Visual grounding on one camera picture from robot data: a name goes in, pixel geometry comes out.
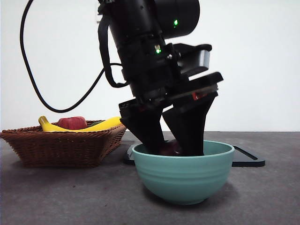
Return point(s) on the dark red plum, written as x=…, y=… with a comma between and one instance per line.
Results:
x=170, y=148

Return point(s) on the black rectangular tray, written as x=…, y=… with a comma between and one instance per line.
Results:
x=248, y=161

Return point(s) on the yellow banana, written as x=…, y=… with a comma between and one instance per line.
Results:
x=100, y=125

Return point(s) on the red apple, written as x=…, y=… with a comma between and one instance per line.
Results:
x=71, y=123

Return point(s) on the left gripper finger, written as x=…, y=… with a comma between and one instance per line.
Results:
x=189, y=126
x=145, y=129

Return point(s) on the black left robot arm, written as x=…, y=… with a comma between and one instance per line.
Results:
x=140, y=23

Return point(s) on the green avocado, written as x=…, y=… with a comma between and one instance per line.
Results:
x=95, y=122

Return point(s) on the brown wicker basket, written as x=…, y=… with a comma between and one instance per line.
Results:
x=63, y=150

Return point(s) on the teal ceramic bowl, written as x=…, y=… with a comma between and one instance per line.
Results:
x=185, y=180

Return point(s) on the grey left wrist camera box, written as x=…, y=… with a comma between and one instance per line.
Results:
x=204, y=58

